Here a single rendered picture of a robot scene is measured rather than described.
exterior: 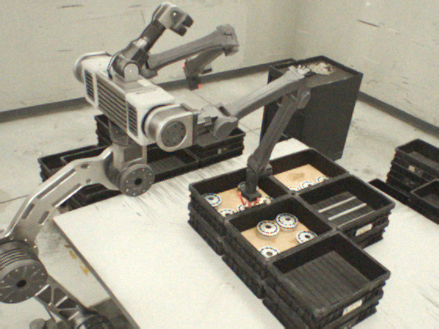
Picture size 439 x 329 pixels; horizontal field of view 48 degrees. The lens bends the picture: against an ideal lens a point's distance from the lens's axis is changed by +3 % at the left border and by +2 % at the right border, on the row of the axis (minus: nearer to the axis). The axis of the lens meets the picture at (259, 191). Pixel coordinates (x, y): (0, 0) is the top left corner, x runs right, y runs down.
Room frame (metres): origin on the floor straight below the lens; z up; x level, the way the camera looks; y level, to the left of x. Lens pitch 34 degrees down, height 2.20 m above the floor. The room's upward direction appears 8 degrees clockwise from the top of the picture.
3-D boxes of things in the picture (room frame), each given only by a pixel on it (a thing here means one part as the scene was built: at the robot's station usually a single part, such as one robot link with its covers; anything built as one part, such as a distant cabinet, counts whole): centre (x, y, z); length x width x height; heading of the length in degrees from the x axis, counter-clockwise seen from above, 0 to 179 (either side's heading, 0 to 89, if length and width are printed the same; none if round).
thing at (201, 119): (1.46, 0.25, 1.45); 0.09 x 0.08 x 0.12; 46
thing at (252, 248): (1.64, -0.11, 0.92); 0.40 x 0.30 x 0.02; 132
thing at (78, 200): (2.45, 0.95, 0.37); 0.40 x 0.30 x 0.45; 136
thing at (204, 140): (3.03, 0.39, 0.37); 0.40 x 0.30 x 0.45; 136
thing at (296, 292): (1.41, -0.31, 0.92); 0.40 x 0.30 x 0.02; 132
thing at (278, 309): (1.41, -0.31, 0.76); 0.40 x 0.30 x 0.12; 132
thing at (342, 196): (1.90, -0.41, 0.87); 0.40 x 0.30 x 0.11; 132
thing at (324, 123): (3.67, -0.30, 0.45); 0.60 x 0.45 x 0.90; 136
